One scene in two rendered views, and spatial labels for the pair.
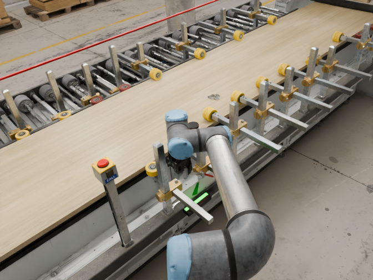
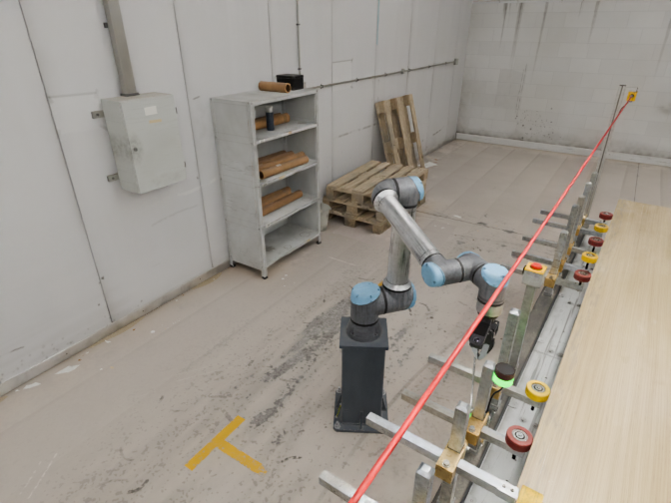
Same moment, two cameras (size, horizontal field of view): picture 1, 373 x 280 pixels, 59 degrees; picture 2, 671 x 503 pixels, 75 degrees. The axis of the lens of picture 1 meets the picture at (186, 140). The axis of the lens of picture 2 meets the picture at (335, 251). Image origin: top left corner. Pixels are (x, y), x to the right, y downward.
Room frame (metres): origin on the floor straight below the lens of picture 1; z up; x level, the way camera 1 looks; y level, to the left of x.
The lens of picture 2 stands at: (2.17, -0.84, 2.07)
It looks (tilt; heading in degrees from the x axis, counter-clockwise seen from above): 27 degrees down; 164
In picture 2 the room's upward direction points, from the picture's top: straight up
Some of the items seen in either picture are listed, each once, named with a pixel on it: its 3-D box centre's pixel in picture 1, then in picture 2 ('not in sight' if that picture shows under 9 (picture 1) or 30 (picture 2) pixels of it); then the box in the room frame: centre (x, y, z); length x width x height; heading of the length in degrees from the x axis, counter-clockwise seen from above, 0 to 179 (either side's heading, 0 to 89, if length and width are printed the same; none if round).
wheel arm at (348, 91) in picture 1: (315, 79); not in sight; (1.90, -0.89, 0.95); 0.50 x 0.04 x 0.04; 39
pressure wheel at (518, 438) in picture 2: not in sight; (516, 446); (1.40, -0.01, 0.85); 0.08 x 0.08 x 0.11
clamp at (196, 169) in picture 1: (203, 165); (476, 424); (1.28, -0.08, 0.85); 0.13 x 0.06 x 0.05; 129
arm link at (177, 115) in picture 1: (177, 125); (492, 284); (1.08, 0.03, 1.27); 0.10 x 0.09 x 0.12; 3
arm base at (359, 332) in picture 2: not in sight; (363, 323); (0.39, -0.18, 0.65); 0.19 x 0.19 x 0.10
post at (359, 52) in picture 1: (359, 53); not in sight; (2.37, -1.42, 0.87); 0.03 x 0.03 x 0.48; 39
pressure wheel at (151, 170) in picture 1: (154, 174); (535, 398); (1.24, 0.18, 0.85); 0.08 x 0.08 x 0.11
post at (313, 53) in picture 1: (308, 81); not in sight; (1.90, -0.84, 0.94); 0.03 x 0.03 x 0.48; 39
